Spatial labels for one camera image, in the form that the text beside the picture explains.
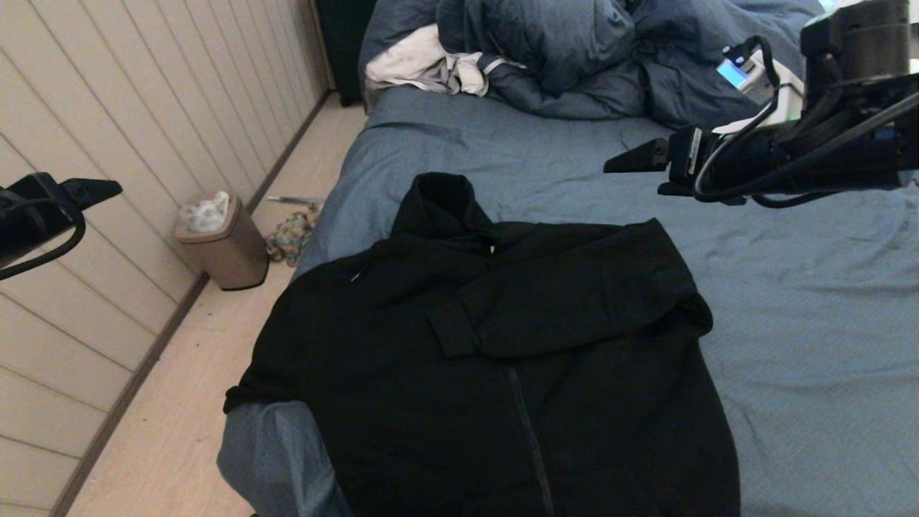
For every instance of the black cabinet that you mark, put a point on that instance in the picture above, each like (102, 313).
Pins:
(344, 43)

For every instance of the brown trash bin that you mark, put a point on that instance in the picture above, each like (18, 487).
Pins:
(237, 262)

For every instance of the clear plastic bin bag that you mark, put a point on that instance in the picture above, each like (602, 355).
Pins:
(208, 214)

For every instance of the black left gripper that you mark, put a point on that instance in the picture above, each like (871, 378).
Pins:
(32, 208)

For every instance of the blue-sheeted bed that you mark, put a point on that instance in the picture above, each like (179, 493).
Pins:
(574, 158)

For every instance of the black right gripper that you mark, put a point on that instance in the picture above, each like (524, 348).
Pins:
(686, 165)

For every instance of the black hoodie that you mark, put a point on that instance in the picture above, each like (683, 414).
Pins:
(502, 373)

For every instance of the dark blue duvet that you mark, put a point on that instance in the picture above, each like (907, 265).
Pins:
(574, 57)

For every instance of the thin metal stick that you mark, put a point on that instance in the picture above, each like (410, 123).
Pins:
(294, 201)

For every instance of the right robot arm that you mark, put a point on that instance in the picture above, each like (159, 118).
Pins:
(847, 129)

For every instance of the crumpled white garment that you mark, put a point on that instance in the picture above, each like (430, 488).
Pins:
(409, 61)

